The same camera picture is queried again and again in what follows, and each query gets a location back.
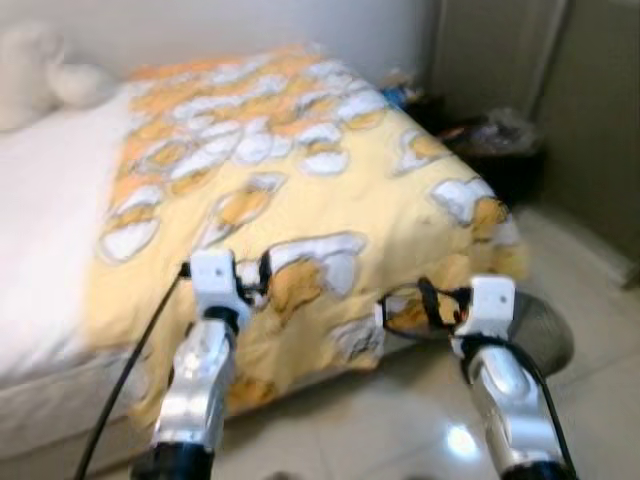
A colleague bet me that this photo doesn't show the yellow cartoon egg blanket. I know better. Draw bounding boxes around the yellow cartoon egg blanket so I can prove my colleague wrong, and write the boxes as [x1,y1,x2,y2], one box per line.
[85,42,529,431]

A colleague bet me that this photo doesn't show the black mesh waste bin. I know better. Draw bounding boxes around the black mesh waste bin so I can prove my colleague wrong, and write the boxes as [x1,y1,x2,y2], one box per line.
[505,292,576,376]

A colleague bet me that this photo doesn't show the black bedside bin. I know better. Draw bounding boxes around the black bedside bin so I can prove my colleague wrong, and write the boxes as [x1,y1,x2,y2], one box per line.
[430,95,549,208]

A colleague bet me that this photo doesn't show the clear crumpled plastic bag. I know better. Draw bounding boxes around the clear crumpled plastic bag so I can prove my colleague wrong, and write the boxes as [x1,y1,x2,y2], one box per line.
[470,108,543,156]

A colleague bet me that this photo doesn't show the bed with white sheet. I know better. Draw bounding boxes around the bed with white sheet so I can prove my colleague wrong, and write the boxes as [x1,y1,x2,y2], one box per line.
[0,85,401,476]

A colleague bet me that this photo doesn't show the small blue item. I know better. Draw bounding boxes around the small blue item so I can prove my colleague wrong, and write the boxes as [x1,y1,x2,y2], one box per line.
[385,75,421,108]

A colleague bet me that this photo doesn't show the grey sliding door wardrobe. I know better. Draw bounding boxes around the grey sliding door wardrobe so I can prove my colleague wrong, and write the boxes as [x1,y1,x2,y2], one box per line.
[430,0,640,263]

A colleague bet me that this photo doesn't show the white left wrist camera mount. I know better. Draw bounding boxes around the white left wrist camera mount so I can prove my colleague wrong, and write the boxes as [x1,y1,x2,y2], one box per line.
[190,250,241,309]

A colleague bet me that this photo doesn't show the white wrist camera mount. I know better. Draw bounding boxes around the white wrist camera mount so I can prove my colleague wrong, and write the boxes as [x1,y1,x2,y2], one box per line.
[190,250,241,309]
[462,276,516,341]

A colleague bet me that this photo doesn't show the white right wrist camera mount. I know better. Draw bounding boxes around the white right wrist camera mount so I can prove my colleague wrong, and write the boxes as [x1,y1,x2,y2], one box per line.
[462,276,516,341]

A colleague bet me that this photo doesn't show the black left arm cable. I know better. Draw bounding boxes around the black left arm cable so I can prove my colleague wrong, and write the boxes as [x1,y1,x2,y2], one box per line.
[75,262,191,480]

